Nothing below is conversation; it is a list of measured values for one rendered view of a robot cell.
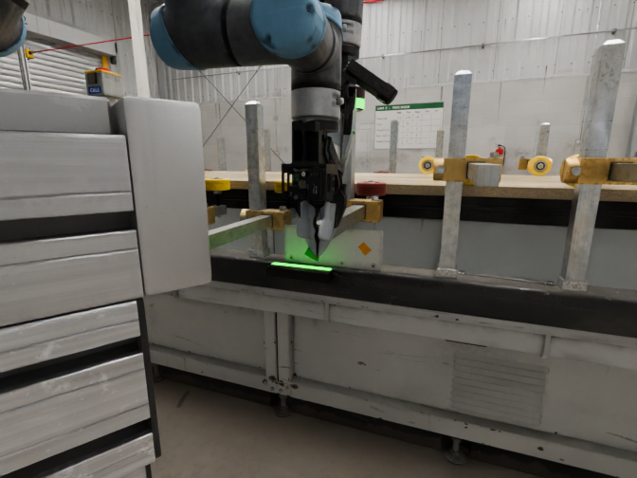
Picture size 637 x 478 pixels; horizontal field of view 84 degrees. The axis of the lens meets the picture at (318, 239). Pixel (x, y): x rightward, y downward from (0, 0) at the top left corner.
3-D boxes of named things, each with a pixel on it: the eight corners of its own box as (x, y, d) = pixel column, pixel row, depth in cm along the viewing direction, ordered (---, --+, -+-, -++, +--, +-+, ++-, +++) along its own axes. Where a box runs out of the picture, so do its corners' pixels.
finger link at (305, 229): (289, 260, 57) (288, 202, 55) (303, 251, 62) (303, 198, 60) (307, 262, 56) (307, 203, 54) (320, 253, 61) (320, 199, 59)
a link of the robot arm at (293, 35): (219, 54, 40) (258, 77, 51) (316, 46, 38) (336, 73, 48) (215, -25, 39) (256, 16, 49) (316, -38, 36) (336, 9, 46)
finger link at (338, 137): (319, 158, 75) (321, 112, 73) (348, 159, 76) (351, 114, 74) (319, 157, 72) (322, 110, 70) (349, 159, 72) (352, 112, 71)
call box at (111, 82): (104, 98, 104) (100, 68, 102) (87, 99, 106) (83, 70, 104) (124, 101, 110) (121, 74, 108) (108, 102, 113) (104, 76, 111)
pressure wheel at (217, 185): (234, 213, 114) (232, 177, 112) (209, 215, 111) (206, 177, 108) (227, 211, 121) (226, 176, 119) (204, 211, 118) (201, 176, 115)
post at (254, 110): (263, 281, 100) (256, 100, 90) (252, 279, 101) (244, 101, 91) (268, 277, 103) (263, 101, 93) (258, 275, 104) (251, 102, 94)
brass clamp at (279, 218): (282, 231, 93) (282, 212, 92) (238, 228, 98) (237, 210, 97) (292, 227, 99) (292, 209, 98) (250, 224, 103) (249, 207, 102)
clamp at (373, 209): (378, 223, 84) (379, 201, 83) (325, 219, 89) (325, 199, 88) (383, 219, 90) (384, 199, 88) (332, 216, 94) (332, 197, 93)
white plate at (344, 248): (381, 271, 87) (382, 231, 84) (284, 261, 95) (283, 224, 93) (381, 270, 87) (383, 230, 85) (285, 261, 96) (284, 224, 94)
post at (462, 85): (453, 291, 83) (472, 68, 72) (437, 289, 84) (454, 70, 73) (453, 286, 86) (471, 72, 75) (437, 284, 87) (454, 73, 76)
